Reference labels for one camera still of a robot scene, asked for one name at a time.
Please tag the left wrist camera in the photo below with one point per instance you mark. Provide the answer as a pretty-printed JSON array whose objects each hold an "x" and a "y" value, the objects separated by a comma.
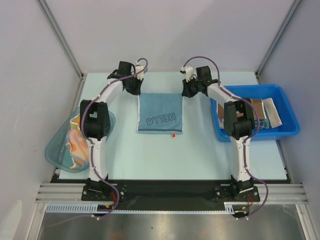
[{"x": 141, "y": 67}]

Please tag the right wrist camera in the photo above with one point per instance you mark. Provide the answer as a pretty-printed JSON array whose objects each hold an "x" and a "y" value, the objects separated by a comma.
[{"x": 189, "y": 73}]

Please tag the left aluminium frame post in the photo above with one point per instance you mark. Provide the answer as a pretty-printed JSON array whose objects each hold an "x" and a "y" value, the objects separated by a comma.
[{"x": 52, "y": 22}]

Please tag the aluminium front rail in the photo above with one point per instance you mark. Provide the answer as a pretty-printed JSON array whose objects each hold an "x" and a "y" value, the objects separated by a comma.
[{"x": 287, "y": 194}]

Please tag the light blue towel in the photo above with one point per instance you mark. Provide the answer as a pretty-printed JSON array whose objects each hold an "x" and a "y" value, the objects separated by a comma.
[{"x": 160, "y": 113}]

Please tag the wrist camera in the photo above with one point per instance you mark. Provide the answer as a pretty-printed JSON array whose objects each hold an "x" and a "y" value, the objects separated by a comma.
[
  {"x": 141, "y": 67},
  {"x": 189, "y": 73}
]

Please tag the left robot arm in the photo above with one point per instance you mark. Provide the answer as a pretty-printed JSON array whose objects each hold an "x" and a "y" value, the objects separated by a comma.
[{"x": 95, "y": 122}]

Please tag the Doraemon teal beige towel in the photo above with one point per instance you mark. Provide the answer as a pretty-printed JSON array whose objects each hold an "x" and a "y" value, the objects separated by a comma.
[{"x": 272, "y": 120}]

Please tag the white cable duct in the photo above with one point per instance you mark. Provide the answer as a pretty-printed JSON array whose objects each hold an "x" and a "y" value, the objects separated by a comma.
[{"x": 101, "y": 209}]

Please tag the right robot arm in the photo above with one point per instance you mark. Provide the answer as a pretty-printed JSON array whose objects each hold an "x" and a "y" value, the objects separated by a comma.
[{"x": 238, "y": 119}]

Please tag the teal translucent basket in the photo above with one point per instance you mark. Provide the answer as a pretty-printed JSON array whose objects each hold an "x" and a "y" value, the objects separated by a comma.
[{"x": 56, "y": 151}]

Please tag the orange brown towel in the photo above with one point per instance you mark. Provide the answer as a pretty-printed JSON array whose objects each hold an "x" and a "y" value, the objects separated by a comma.
[{"x": 257, "y": 104}]

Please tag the right aluminium frame post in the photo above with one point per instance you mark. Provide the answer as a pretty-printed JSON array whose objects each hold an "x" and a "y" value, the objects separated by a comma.
[{"x": 295, "y": 5}]

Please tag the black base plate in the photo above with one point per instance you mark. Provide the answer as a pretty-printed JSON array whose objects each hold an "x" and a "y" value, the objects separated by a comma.
[{"x": 176, "y": 194}]

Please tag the blue plastic bin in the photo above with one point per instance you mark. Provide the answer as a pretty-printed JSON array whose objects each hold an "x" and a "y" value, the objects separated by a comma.
[{"x": 290, "y": 125}]

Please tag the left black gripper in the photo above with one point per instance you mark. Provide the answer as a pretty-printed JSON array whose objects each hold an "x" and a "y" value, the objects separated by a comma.
[{"x": 136, "y": 91}]

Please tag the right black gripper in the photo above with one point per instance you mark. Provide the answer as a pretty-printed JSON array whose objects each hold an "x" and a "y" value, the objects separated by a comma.
[{"x": 188, "y": 89}]

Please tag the peach orange patterned towel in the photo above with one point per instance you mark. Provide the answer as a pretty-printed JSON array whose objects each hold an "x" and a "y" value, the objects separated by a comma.
[{"x": 77, "y": 145}]

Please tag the aluminium frame post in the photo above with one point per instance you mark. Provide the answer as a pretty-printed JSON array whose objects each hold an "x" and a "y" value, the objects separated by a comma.
[
  {"x": 295, "y": 5},
  {"x": 52, "y": 22}
]

